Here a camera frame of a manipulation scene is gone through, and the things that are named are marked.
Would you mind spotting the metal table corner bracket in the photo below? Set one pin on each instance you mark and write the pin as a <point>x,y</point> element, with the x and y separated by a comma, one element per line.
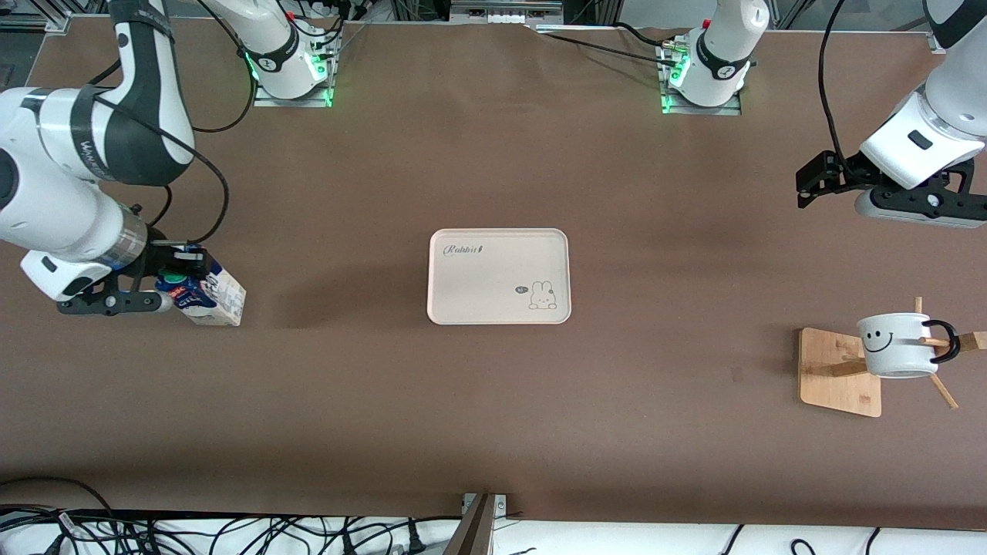
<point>58,21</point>
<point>942,40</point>

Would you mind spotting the beige rabbit print tray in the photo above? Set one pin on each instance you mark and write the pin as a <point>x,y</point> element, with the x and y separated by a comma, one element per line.
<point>501,304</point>

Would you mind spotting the wooden cup hanging rack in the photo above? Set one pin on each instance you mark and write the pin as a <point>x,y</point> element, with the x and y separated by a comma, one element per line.
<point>840,393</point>

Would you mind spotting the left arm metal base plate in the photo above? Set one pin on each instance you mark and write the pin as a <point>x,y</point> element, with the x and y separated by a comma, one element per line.
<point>702,111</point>

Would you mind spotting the blue white milk carton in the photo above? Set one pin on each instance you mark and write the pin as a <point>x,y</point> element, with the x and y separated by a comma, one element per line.
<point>220,301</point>

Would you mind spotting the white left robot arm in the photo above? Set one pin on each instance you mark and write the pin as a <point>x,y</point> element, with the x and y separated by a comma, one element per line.
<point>910,150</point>

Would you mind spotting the grey equipment box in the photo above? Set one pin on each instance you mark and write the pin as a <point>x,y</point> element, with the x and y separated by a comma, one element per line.
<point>505,9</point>

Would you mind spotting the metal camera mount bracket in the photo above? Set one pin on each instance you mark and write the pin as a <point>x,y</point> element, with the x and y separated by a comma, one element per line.
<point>482,528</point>

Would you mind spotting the brown table cover sheet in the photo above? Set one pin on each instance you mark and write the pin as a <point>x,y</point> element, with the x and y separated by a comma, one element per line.
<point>308,385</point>

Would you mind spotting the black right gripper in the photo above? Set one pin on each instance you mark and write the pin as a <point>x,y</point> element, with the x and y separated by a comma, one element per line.
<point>160,255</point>

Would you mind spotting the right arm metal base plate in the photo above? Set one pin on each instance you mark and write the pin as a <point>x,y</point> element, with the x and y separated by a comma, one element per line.
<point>266,101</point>

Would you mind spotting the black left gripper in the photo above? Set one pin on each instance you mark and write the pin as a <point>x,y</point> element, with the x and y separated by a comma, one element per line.
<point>847,171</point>

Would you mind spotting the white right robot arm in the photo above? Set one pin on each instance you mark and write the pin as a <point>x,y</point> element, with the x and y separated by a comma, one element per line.
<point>46,193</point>

